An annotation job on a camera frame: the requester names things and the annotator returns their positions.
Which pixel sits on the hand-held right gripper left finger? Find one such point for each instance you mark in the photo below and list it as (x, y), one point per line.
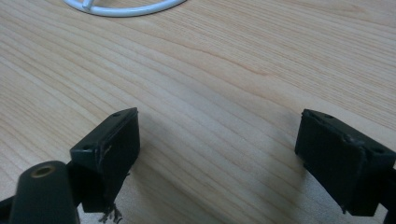
(109, 152)

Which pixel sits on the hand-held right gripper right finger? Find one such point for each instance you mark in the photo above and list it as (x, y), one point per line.
(339, 161)

